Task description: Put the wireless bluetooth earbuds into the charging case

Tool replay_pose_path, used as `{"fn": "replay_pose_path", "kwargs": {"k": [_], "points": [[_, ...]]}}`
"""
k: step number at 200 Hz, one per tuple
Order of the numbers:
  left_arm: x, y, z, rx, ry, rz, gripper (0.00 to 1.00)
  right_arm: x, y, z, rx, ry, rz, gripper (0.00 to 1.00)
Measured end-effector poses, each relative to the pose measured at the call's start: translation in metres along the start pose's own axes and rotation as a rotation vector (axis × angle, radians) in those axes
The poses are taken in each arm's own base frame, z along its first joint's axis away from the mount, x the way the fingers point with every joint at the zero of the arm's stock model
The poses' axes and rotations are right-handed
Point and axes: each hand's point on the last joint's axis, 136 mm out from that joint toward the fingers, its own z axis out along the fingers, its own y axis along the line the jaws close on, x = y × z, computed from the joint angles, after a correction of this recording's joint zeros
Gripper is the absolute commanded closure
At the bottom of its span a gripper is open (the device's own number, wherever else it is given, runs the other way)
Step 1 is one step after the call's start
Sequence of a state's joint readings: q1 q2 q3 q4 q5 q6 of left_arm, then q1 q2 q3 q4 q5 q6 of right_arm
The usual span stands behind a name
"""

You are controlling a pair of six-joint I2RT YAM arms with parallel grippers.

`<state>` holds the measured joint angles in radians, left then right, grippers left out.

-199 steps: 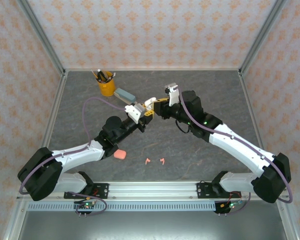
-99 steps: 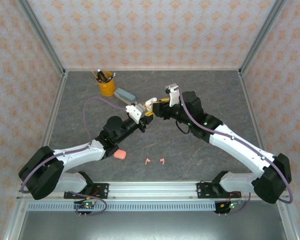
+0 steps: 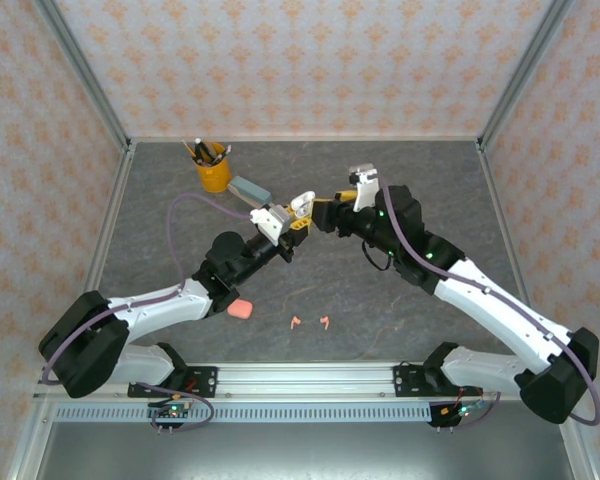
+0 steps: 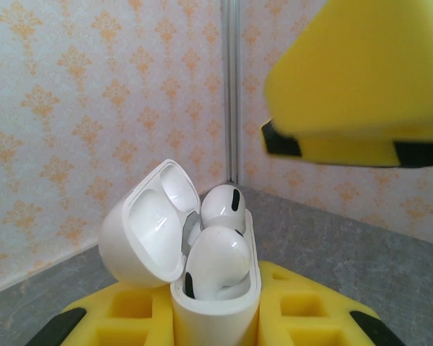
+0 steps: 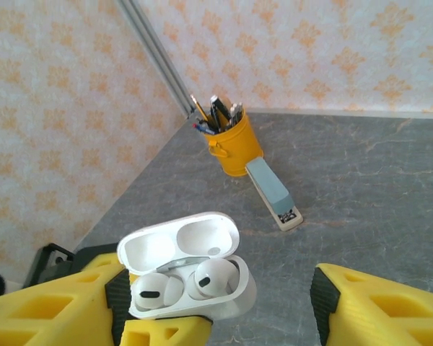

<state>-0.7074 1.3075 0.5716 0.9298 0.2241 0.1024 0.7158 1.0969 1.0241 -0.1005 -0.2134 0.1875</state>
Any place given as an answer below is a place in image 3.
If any white earbud charging case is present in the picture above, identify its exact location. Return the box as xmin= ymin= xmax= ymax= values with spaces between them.
xmin=288 ymin=192 xmax=315 ymax=215

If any yellow metal pen holder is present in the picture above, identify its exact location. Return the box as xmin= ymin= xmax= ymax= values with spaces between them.
xmin=194 ymin=142 xmax=232 ymax=194

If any small circuit board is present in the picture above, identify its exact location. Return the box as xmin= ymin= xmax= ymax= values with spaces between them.
xmin=429 ymin=399 xmax=486 ymax=431
xmin=147 ymin=394 xmax=196 ymax=434

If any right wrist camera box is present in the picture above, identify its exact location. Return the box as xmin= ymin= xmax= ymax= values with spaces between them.
xmin=348 ymin=164 xmax=381 ymax=212

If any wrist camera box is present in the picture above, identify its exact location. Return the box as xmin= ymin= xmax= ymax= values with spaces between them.
xmin=249 ymin=203 xmax=294 ymax=246
xmin=348 ymin=164 xmax=381 ymax=212

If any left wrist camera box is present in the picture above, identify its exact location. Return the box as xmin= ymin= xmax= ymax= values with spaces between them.
xmin=249 ymin=203 xmax=294 ymax=246

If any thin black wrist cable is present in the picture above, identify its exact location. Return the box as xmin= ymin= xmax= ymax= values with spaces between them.
xmin=362 ymin=239 xmax=396 ymax=272

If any aluminium table back rail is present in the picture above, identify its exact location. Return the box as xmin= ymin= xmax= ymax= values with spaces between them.
xmin=127 ymin=133 xmax=483 ymax=145

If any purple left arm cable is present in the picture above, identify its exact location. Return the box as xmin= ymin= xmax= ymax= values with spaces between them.
xmin=40 ymin=192 xmax=256 ymax=436

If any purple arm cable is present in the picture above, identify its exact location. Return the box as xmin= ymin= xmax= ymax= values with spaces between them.
xmin=40 ymin=192 xmax=256 ymax=436
xmin=377 ymin=174 xmax=600 ymax=432

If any aluminium table side rail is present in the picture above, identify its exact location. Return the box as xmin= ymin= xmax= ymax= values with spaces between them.
xmin=57 ymin=147 xmax=137 ymax=362
xmin=476 ymin=142 xmax=551 ymax=361

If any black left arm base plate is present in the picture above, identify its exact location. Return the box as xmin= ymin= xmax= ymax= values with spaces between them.
xmin=128 ymin=366 xmax=219 ymax=400

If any aluminium mounting rail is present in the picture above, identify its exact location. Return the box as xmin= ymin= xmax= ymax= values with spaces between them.
xmin=33 ymin=362 xmax=580 ymax=401

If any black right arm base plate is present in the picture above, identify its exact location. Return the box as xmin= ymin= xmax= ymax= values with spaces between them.
xmin=393 ymin=364 xmax=484 ymax=400

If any slotted grey cable duct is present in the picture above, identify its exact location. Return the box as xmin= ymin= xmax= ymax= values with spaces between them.
xmin=54 ymin=403 xmax=434 ymax=425

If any aluminium frame post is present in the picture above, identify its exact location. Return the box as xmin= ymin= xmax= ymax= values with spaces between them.
xmin=32 ymin=0 xmax=134 ymax=151
xmin=477 ymin=0 xmax=576 ymax=151

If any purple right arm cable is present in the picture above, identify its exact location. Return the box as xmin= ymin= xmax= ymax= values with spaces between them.
xmin=377 ymin=174 xmax=600 ymax=432

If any aluminium frame leg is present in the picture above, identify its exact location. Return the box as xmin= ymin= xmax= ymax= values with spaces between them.
xmin=554 ymin=419 xmax=600 ymax=480
xmin=7 ymin=399 xmax=56 ymax=480

